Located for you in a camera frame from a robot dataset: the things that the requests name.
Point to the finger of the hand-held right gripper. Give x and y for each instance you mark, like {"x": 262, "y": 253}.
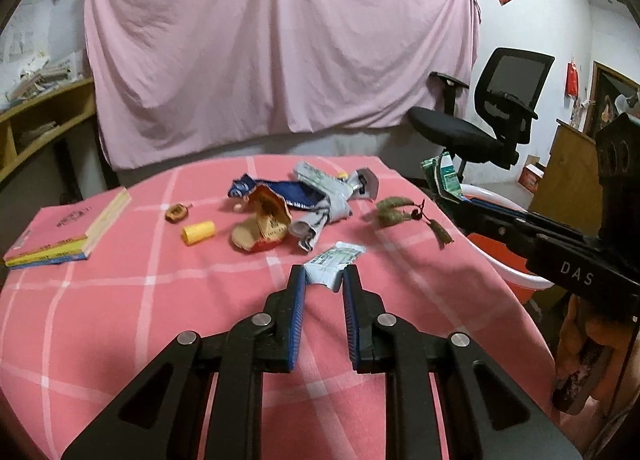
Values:
{"x": 495, "y": 232}
{"x": 545, "y": 225}

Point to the blue foil wrapper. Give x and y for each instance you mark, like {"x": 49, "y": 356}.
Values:
{"x": 295, "y": 192}

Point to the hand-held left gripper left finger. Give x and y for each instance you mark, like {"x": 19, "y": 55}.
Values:
{"x": 298, "y": 320}

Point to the orange crumpled snack bag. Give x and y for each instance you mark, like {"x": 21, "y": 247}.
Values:
{"x": 262, "y": 225}

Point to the grey printed wrapper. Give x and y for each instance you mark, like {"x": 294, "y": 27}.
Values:
{"x": 325, "y": 207}

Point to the person's right hand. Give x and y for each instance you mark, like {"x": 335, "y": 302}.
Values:
{"x": 575, "y": 335}

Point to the pink checked blanket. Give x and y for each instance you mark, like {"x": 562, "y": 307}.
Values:
{"x": 150, "y": 315}

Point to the wooden cabinet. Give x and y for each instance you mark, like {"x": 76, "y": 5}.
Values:
{"x": 570, "y": 174}

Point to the orange bin with white rim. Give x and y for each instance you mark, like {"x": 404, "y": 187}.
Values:
{"x": 500, "y": 255}

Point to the black office chair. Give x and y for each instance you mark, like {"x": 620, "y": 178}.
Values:
{"x": 450, "y": 132}

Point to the red cardboard box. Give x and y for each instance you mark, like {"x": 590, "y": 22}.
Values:
{"x": 531, "y": 173}

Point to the pink hanging sheet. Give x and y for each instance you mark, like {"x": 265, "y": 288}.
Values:
{"x": 275, "y": 39}

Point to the silver black wrapper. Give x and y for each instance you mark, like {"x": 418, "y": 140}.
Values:
{"x": 364, "y": 185}

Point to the pile of papers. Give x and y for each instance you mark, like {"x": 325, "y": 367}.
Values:
{"x": 35, "y": 77}

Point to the green snack wrapper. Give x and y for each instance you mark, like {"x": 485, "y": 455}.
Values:
{"x": 445, "y": 174}

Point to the grey rounded object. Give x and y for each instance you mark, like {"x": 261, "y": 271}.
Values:
{"x": 629, "y": 102}

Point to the red hanging ornament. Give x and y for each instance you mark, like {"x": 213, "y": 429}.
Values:
{"x": 572, "y": 78}

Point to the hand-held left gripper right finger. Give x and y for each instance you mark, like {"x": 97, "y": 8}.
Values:
{"x": 350, "y": 330}

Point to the yellow cylinder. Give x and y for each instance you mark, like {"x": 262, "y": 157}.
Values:
{"x": 198, "y": 233}

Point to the pink book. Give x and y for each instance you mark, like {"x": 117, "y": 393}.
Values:
{"x": 65, "y": 220}

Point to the framed picture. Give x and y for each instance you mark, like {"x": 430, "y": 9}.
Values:
{"x": 605, "y": 99}

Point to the wooden shelf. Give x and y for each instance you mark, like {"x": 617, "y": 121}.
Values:
{"x": 50, "y": 104}

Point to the yellow blue book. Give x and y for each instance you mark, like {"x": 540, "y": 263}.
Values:
{"x": 50, "y": 259}

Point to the green white wrapper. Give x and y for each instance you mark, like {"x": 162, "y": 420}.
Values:
{"x": 332, "y": 262}

